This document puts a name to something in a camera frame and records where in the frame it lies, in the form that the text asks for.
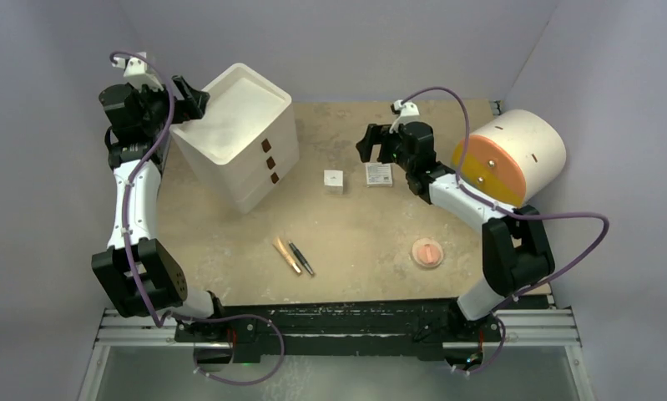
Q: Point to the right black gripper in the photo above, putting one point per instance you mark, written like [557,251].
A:
[377,135]

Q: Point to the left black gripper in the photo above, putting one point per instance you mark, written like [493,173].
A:
[192,105]

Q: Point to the white labelled box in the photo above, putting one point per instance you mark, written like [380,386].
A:
[378,175]

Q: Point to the white drawer cabinet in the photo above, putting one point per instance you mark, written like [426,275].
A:
[237,97]

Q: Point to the small white cube box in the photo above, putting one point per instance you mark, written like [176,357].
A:
[333,181]

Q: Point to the white drawer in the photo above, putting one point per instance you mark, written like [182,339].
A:
[266,154]
[278,182]
[271,120]

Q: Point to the black makeup pen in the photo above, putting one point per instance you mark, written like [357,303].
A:
[301,259]

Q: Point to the beige makeup tube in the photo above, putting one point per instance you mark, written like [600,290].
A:
[290,260]

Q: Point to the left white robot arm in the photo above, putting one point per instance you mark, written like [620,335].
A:
[137,273]

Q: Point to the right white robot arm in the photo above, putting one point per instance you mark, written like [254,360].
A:
[515,248]

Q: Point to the round pink compact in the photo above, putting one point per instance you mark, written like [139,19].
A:
[427,253]

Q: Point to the white cylinder orange face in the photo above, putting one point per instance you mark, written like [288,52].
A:
[513,157]

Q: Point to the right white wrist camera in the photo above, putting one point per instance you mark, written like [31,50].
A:
[406,112]

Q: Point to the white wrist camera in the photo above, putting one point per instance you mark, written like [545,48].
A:
[138,73]
[406,112]

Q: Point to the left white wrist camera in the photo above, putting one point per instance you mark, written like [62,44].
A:
[138,73]

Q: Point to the black aluminium base frame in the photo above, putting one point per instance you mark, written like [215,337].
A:
[428,330]

